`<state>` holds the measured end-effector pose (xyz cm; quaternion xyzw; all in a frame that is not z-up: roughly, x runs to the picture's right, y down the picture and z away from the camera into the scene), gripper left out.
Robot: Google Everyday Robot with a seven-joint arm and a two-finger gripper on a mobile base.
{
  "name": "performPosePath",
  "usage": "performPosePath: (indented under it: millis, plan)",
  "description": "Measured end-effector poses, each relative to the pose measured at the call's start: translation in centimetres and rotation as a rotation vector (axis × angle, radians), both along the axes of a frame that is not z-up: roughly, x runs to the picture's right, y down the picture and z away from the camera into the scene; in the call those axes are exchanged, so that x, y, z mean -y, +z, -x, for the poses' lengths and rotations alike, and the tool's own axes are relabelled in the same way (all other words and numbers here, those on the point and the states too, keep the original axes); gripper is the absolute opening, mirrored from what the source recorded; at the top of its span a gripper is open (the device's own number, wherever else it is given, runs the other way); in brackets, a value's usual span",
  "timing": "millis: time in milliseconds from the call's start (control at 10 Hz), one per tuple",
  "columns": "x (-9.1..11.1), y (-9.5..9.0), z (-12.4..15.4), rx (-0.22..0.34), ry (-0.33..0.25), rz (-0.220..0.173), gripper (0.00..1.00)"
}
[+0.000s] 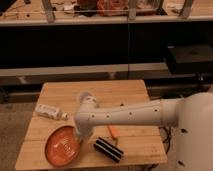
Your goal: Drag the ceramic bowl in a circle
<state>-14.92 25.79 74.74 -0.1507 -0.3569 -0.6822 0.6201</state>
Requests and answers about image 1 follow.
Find orange ceramic bowl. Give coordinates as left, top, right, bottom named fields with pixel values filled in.
left=45, top=126, right=81, bottom=167

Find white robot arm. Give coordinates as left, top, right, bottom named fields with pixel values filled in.
left=74, top=92, right=213, bottom=171

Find black white striped block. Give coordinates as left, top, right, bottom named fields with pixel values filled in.
left=93, top=137, right=124, bottom=163

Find orange carrot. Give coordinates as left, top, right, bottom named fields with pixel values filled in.
left=108, top=125, right=118, bottom=139

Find clear plastic cup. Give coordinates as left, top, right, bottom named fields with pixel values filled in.
left=78, top=91, right=97, bottom=104

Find white plastic bottle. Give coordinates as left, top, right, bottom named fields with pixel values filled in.
left=35, top=104, right=68, bottom=120

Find black box on right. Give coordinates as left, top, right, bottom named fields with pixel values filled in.
left=165, top=44, right=213, bottom=74

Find wooden shelf with clutter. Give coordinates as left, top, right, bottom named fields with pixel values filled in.
left=0, top=0, right=213, bottom=27

